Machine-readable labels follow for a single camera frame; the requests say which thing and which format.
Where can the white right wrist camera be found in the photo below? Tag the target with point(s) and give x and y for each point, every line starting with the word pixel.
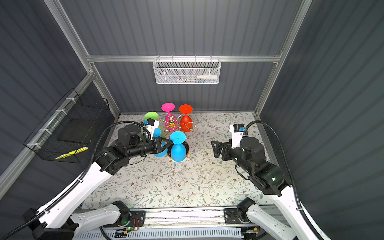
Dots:
pixel 237 133

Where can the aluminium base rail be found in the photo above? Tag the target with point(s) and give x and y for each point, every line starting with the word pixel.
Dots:
pixel 179 223

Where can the black pad in basket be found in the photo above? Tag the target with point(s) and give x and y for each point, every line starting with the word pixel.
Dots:
pixel 78 131

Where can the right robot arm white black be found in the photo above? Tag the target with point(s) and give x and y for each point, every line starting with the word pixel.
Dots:
pixel 249 155

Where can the yellow black striped item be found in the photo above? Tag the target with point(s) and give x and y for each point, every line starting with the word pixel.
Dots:
pixel 69 154

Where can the black wire mesh basket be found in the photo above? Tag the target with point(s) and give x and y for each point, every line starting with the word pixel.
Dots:
pixel 89 105

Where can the red wine glass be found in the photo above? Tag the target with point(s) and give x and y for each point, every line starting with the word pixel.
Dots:
pixel 186 122

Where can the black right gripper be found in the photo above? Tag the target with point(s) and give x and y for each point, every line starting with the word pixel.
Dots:
pixel 226 147

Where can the lime green wine glass back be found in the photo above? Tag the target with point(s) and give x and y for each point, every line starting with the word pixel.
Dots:
pixel 155 116

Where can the blue wine glass left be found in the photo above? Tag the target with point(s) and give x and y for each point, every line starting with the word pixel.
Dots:
pixel 163 153

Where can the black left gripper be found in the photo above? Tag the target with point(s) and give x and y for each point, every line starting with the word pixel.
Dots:
pixel 157 142

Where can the gold wine glass rack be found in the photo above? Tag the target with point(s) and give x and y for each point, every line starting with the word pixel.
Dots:
pixel 185 143

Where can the white marker in basket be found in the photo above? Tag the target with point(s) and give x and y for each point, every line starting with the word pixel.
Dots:
pixel 208 77

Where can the blue wine glass front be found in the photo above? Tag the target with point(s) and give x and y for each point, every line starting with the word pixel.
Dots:
pixel 178 150

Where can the white wire mesh basket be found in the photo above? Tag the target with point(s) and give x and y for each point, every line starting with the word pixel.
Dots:
pixel 185 73

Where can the blue wine glass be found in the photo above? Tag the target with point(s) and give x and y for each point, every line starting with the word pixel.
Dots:
pixel 163 153
pixel 178 150

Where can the magenta wine glass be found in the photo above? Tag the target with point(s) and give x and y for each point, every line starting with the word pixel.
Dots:
pixel 171 122

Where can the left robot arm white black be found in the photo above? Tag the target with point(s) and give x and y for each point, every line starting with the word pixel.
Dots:
pixel 57 220

